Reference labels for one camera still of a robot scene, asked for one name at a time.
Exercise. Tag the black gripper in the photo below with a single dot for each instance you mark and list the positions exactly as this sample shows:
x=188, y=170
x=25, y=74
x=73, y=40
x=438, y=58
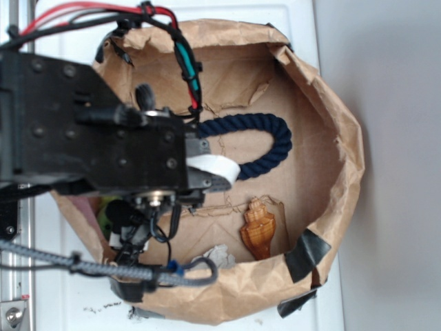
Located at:
x=165, y=157

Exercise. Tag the green plush animal toy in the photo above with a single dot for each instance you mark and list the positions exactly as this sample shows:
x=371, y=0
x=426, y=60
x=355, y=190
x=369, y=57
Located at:
x=104, y=223

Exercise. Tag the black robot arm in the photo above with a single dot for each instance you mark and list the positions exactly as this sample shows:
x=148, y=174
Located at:
x=64, y=129

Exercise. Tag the brown conch seashell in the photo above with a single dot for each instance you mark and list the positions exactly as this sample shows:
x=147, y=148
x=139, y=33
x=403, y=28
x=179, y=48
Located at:
x=259, y=229

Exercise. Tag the crumpled grey paper ball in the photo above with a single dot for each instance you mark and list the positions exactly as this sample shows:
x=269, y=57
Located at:
x=221, y=257

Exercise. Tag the brown paper bag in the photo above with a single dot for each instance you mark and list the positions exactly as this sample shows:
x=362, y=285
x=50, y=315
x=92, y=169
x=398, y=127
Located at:
x=251, y=68

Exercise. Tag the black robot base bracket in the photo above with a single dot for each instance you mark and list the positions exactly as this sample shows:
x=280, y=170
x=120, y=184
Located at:
x=9, y=212

